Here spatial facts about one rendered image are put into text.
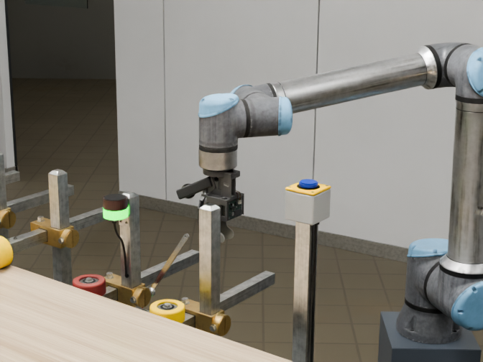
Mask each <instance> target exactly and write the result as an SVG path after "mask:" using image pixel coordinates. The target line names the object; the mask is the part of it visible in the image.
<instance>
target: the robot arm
mask: <svg viewBox="0 0 483 362"><path fill-rule="evenodd" d="M417 86H423V87H424V88H425V89H427V90H431V89H434V88H445V87H456V95H455V101H456V115H455V128H454V153H453V166H452V178H451V204H450V217H449V230H448V239H443V238H424V239H420V240H417V241H414V242H412V243H411V244H410V245H409V249H408V255H407V257H408V261H407V272H406V283H405V303H404V305H403V306H402V309H401V311H400V314H399V315H398V317H397V321H396V329H397V331H398V332H399V334H401V335H402V336H403V337H405V338H407V339H410V340H413V341H415V342H419V343H427V344H445V343H451V342H454V341H456V340H458V339H459V338H460V337H461V335H462V327H463V328H465V329H467V330H473V331H478V330H483V47H480V46H477V45H472V44H469V43H463V42H446V43H437V44H431V45H424V46H421V47H419V48H418V49H417V50H416V52H415V54H411V55H405V56H401V57H394V58H390V59H387V60H380V61H377V62H371V63H367V64H363V65H357V66H353V67H349V68H342V69H339V70H332V71H328V72H325V73H319V74H315V75H309V76H305V77H301V78H294V79H291V80H284V81H280V82H277V83H266V84H262V85H256V86H252V85H240V86H237V87H236V88H235V89H233V91H232V92H231V93H222V94H220V93H217V94H213V95H209V96H205V97H203V98H202V99H201V100H200V103H199V112H198V116H199V148H198V165H199V167H200V168H202V169H203V174H204V175H207V176H209V177H206V178H204V179H202V180H199V181H197V182H194V183H192V184H189V183H188V184H184V186H182V187H181V188H180V189H178V190H176V193H177V195H178V198H179V199H180V200H181V199H183V198H187V199H190V198H192V197H194V195H195V194H196V193H199V192H202V191H203V193H202V194H201V197H200V199H199V205H198V227H199V208H201V207H202V206H203V205H205V204H208V203H212V204H215V205H217V206H219V207H220V208H221V243H223V242H224V240H225V239H231V238H233V237H234V232H233V231H232V230H231V229H230V228H229V227H228V226H227V221H229V220H231V219H233V218H236V217H238V216H241V215H242V214H244V193H241V192H239V191H237V190H236V178H237V177H240V171H239V170H234V168H235V167H236V166H237V149H238V138H247V137H258V136H281V135H286V134H288V133H289V132H290V130H291V128H292V125H293V113H299V112H302V111H309V110H312V109H316V108H322V107H325V106H331V105H335V104H339V103H345V102H348V101H354V100H358V99H361V98H368V97H371V96H377V95H381V94H384V93H390V92H394V91H400V90H404V89H407V88H413V87H417ZM236 191H237V192H236Z"/></svg>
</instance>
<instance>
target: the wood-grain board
mask: <svg viewBox="0 0 483 362"><path fill-rule="evenodd" d="M0 362H293V361H289V360H287V359H284V358H281V357H278V356H274V355H272V354H270V353H266V352H264V351H260V350H257V349H255V348H251V347H249V346H246V345H243V344H241V343H237V342H234V341H232V340H228V339H225V338H222V337H219V336H217V335H214V334H211V333H207V332H205V331H202V330H199V329H196V328H192V327H191V326H188V325H184V324H182V323H179V322H175V321H173V320H169V319H167V318H164V317H161V316H159V315H155V314H152V313H150V312H146V311H144V310H140V309H137V308H135V307H132V306H129V305H125V304H123V303H120V302H117V301H114V300H110V299H109V298H106V297H102V296H100V295H97V294H94V293H91V292H87V291H85V290H82V289H79V288H77V287H73V286H70V285H68V284H64V283H62V282H58V281H55V280H54V279H50V278H47V277H44V276H41V275H39V274H35V273H32V272H30V271H26V270H24V269H20V268H18V267H15V266H12V265H8V266H5V267H4V268H1V269H0Z"/></svg>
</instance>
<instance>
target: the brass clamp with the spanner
mask: <svg viewBox="0 0 483 362"><path fill-rule="evenodd" d="M113 276H114V278H113V279H106V277H104V278H105V280H106V287H108V286H110V287H113V288H116V289H117V300H116V301H117V302H120V303H123V304H125V305H129V306H132V307H136V306H138V307H146V306H147V305H148V304H149V302H150V300H151V292H150V290H149V289H148V288H146V287H145V284H143V283H141V284H140V285H137V286H135V287H133V288H130V287H126V286H124V285H121V276H119V275H116V274H113Z"/></svg>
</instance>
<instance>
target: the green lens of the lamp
mask: <svg viewBox="0 0 483 362"><path fill-rule="evenodd" d="M128 216H129V214H128V207H127V209H125V210H120V211H108V210H105V209H104V208H103V218H105V219H107V220H111V221H117V220H123V219H125V218H128Z"/></svg>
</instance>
